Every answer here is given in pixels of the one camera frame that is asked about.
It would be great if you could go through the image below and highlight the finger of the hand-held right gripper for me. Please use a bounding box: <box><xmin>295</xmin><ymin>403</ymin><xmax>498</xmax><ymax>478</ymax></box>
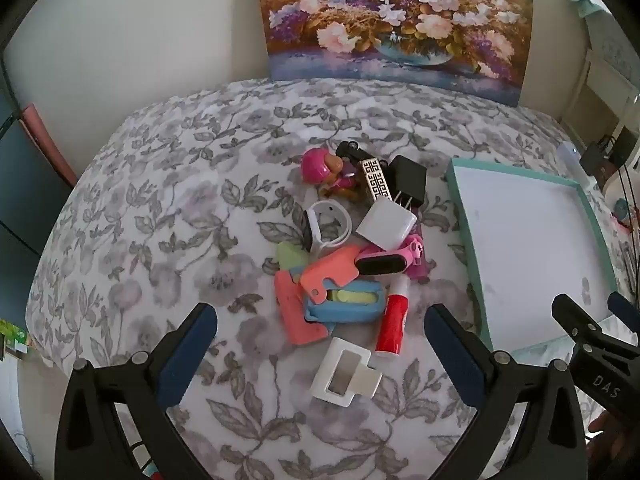
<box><xmin>607</xmin><ymin>291</ymin><xmax>640</xmax><ymax>333</ymax></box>
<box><xmin>551</xmin><ymin>294</ymin><xmax>603</xmax><ymax>345</ymax></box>

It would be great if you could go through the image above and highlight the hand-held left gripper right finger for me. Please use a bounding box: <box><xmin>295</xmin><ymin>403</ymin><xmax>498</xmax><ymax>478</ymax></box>
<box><xmin>424</xmin><ymin>303</ymin><xmax>588</xmax><ymax>480</ymax></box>

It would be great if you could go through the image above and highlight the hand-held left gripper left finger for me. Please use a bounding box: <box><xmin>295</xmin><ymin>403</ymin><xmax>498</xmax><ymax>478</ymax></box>
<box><xmin>54</xmin><ymin>302</ymin><xmax>218</xmax><ymax>480</ymax></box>

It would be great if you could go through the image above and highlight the red glue tube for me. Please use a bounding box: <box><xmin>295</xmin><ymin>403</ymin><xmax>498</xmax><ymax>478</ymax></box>
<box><xmin>375</xmin><ymin>277</ymin><xmax>410</xmax><ymax>358</ymax></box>

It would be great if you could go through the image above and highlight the teal cardboard box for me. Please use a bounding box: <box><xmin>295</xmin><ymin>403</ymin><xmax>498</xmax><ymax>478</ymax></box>
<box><xmin>445</xmin><ymin>157</ymin><xmax>618</xmax><ymax>353</ymax></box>

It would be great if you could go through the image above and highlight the salmon plastic piece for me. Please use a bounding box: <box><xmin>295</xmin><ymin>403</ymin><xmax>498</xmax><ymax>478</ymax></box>
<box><xmin>273</xmin><ymin>269</ymin><xmax>333</xmax><ymax>347</ymax></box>

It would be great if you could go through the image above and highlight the blue plastic case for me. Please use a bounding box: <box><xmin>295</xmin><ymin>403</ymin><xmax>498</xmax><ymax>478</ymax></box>
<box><xmin>302</xmin><ymin>282</ymin><xmax>387</xmax><ymax>333</ymax></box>

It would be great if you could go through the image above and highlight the light green plastic piece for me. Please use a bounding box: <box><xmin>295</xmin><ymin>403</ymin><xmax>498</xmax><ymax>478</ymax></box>
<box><xmin>276</xmin><ymin>241</ymin><xmax>313</xmax><ymax>278</ymax></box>

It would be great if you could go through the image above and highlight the coral plastic clip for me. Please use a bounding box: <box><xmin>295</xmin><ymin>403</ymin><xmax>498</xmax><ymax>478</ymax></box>
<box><xmin>299</xmin><ymin>245</ymin><xmax>361</xmax><ymax>303</ymax></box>

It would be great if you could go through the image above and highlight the patterned metal lighter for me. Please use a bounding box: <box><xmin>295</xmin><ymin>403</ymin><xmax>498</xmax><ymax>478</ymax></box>
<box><xmin>361</xmin><ymin>157</ymin><xmax>388</xmax><ymax>206</ymax></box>

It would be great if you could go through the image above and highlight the pink toy figure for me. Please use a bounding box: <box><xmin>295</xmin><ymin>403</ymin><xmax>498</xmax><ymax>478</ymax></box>
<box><xmin>301</xmin><ymin>148</ymin><xmax>360</xmax><ymax>201</ymax></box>

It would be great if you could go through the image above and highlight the person's right hand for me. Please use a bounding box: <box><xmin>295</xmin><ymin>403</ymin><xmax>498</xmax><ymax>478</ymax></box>
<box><xmin>587</xmin><ymin>411</ymin><xmax>640</xmax><ymax>480</ymax></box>

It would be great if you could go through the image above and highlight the magenta tube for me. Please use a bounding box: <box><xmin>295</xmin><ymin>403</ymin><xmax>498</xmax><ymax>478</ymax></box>
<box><xmin>405</xmin><ymin>220</ymin><xmax>430</xmax><ymax>281</ymax></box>

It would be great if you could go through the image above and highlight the grey floral blanket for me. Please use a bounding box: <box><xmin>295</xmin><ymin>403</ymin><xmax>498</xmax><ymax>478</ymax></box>
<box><xmin>25</xmin><ymin>77</ymin><xmax>640</xmax><ymax>480</ymax></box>

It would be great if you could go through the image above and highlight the white cube charger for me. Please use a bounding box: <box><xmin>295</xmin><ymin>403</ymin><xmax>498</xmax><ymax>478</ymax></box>
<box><xmin>356</xmin><ymin>196</ymin><xmax>417</xmax><ymax>251</ymax></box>

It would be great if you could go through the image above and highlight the black power adapter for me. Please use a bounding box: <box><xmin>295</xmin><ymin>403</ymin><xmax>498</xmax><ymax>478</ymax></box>
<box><xmin>580</xmin><ymin>135</ymin><xmax>618</xmax><ymax>176</ymax></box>

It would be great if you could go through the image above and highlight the white power strip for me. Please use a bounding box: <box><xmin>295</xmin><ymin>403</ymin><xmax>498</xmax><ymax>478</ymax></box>
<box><xmin>557</xmin><ymin>141</ymin><xmax>583</xmax><ymax>181</ymax></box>

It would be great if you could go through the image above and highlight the white smartwatch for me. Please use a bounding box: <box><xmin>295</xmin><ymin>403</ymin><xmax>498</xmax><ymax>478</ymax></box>
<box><xmin>301</xmin><ymin>200</ymin><xmax>353</xmax><ymax>256</ymax></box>

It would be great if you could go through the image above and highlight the green paper package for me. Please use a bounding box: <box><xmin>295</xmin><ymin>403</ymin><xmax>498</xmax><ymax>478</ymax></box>
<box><xmin>0</xmin><ymin>317</ymin><xmax>31</xmax><ymax>361</ymax></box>

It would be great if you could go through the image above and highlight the black plug adapter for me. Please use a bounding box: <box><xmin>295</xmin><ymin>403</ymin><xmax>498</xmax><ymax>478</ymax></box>
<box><xmin>387</xmin><ymin>155</ymin><xmax>428</xmax><ymax>211</ymax></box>

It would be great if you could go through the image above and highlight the black toy car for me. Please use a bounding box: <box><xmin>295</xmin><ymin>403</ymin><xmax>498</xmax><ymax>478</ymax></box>
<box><xmin>335</xmin><ymin>141</ymin><xmax>376</xmax><ymax>163</ymax></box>

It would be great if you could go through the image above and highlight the dark wardrobe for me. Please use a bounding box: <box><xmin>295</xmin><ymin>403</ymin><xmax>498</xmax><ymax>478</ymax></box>
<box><xmin>0</xmin><ymin>75</ymin><xmax>76</xmax><ymax>256</ymax></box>

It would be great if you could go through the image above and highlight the pink board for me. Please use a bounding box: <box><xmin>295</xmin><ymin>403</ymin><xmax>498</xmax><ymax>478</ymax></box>
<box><xmin>20</xmin><ymin>104</ymin><xmax>78</xmax><ymax>188</ymax></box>

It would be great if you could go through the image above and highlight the light teal cloth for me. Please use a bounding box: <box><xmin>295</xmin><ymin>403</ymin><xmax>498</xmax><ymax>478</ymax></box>
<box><xmin>567</xmin><ymin>0</ymin><xmax>608</xmax><ymax>18</ymax></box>

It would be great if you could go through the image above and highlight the floral painting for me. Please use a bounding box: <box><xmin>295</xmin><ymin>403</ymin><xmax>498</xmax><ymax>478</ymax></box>
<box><xmin>254</xmin><ymin>0</ymin><xmax>535</xmax><ymax>107</ymax></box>

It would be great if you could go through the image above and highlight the black cable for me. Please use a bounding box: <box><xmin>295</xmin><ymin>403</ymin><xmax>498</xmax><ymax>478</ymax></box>
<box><xmin>607</xmin><ymin>135</ymin><xmax>632</xmax><ymax>306</ymax></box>
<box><xmin>612</xmin><ymin>135</ymin><xmax>640</xmax><ymax>306</ymax></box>

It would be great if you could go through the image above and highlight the white plastic frame clip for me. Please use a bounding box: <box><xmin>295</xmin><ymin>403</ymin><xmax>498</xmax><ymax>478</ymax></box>
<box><xmin>310</xmin><ymin>337</ymin><xmax>383</xmax><ymax>407</ymax></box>

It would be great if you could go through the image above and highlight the white wooden frame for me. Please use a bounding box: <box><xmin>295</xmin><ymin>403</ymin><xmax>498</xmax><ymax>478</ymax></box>
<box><xmin>560</xmin><ymin>50</ymin><xmax>640</xmax><ymax>161</ymax></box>

